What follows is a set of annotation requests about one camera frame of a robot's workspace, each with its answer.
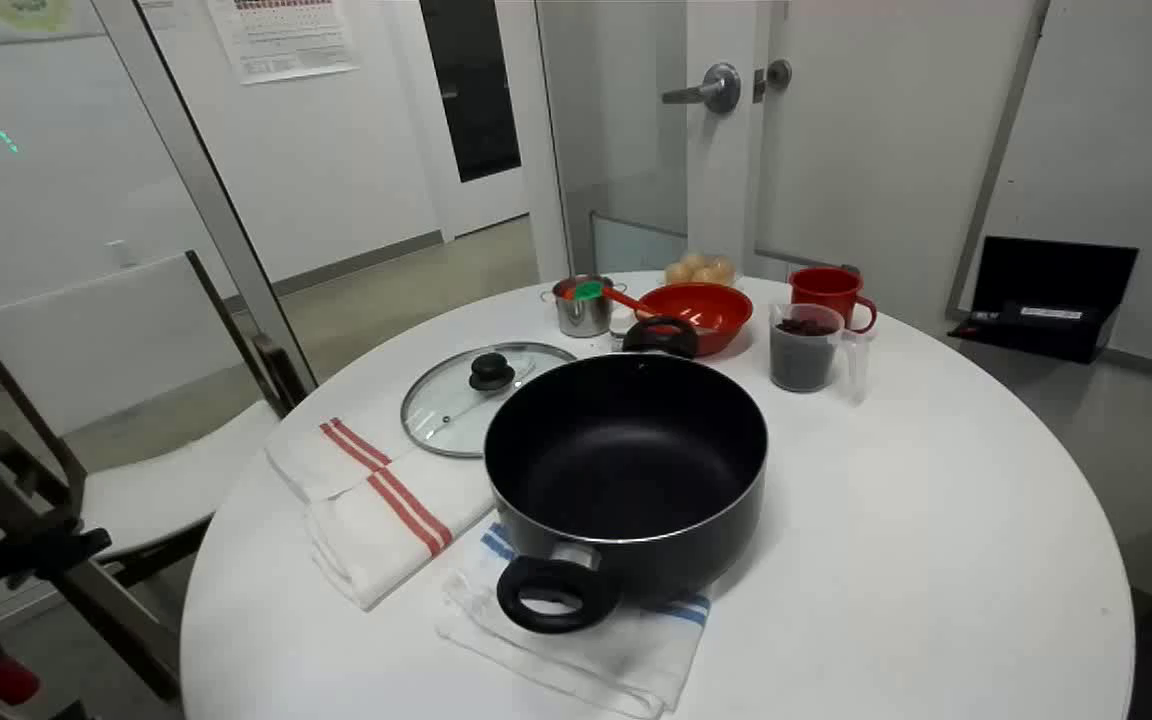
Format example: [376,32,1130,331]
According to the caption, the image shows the wall poster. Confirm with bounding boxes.
[205,0,354,85]

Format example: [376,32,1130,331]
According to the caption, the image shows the red bowl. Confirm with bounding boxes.
[635,284,752,357]

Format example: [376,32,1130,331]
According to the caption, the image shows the glass lid with black knob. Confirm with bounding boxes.
[401,341,569,459]

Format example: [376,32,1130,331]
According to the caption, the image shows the blue striped white towel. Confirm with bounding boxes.
[436,524,712,720]

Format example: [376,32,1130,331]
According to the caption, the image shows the white chair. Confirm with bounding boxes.
[0,248,287,705]

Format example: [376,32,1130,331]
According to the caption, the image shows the black cooking pot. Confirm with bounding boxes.
[484,357,767,637]

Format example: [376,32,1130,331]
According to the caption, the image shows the silver door handle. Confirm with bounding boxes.
[665,65,740,115]

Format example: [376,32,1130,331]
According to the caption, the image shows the red striped white towel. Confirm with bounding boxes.
[262,400,492,611]

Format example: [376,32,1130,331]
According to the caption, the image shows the small metal cup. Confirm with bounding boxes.
[551,274,610,341]

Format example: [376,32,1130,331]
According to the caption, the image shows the bread rolls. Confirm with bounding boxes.
[665,254,737,289]

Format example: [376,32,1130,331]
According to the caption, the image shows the clear measuring cup dark contents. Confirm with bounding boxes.
[767,302,842,391]

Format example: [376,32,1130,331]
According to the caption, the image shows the black spoon in bowl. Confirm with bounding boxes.
[607,289,698,360]

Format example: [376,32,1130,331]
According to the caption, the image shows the red mug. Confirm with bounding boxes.
[787,263,881,331]

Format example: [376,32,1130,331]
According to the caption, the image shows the open black case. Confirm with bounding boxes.
[956,235,1135,364]

